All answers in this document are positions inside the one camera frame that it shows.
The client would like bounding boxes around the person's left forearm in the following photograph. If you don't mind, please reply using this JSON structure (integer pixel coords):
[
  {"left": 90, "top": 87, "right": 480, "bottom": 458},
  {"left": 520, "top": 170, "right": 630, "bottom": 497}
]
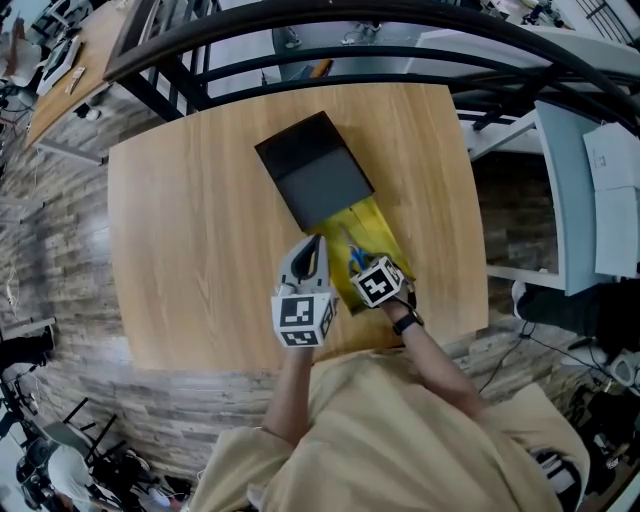
[{"left": 261, "top": 344, "right": 317, "bottom": 447}]

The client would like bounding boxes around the long wooden desk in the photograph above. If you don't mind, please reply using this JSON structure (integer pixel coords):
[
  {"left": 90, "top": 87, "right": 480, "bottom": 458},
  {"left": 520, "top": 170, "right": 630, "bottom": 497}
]
[{"left": 23, "top": 0, "right": 154, "bottom": 167}]

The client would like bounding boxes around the black box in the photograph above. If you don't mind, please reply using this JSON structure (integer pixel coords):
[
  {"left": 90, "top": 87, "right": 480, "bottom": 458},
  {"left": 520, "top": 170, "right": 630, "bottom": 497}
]
[{"left": 253, "top": 110, "right": 417, "bottom": 318}]

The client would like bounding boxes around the person's right forearm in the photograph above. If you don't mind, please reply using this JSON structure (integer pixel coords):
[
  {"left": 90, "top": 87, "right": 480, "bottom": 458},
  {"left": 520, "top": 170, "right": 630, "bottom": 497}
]
[{"left": 382, "top": 303, "right": 487, "bottom": 422}]

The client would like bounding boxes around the black wristwatch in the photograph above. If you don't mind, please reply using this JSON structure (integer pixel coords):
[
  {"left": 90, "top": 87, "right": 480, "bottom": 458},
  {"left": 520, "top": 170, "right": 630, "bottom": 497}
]
[{"left": 391, "top": 308, "right": 426, "bottom": 337}]

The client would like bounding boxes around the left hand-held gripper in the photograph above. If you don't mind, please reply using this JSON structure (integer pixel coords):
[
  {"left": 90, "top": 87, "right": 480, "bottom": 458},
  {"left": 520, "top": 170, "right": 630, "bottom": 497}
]
[{"left": 271, "top": 235, "right": 341, "bottom": 349}]

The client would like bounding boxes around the light blue table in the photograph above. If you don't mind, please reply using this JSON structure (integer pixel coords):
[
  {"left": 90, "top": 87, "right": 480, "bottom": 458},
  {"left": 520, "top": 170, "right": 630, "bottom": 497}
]
[{"left": 457, "top": 98, "right": 602, "bottom": 297}]

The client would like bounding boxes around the large white box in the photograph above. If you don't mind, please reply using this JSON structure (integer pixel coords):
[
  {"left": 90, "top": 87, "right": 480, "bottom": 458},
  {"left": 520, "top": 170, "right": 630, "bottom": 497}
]
[{"left": 581, "top": 121, "right": 640, "bottom": 280}]

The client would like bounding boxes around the light wooden table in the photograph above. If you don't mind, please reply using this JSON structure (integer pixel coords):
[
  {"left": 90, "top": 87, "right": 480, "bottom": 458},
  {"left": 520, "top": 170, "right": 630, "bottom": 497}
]
[{"left": 106, "top": 82, "right": 490, "bottom": 374}]

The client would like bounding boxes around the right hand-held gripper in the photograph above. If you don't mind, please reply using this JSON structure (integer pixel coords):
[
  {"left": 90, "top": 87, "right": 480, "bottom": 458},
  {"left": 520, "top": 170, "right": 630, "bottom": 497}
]
[{"left": 349, "top": 255, "right": 417, "bottom": 310}]

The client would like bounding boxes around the small brown object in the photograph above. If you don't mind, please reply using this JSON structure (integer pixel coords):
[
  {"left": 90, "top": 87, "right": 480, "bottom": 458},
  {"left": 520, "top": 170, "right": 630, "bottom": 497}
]
[{"left": 64, "top": 66, "right": 87, "bottom": 97}]

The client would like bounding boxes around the person's pale yellow shirt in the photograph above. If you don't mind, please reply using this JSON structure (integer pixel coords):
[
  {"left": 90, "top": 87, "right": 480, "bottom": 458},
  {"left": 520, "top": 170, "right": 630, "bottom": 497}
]
[{"left": 188, "top": 346, "right": 592, "bottom": 512}]

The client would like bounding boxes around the black metal railing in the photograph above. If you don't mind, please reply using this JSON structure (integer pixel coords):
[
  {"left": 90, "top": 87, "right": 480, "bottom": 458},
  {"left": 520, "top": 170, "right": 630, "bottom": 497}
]
[{"left": 102, "top": 0, "right": 640, "bottom": 137}]

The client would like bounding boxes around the white device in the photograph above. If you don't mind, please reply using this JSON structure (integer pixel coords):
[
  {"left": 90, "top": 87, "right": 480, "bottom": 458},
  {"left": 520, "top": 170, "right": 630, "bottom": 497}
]
[{"left": 35, "top": 34, "right": 84, "bottom": 97}]

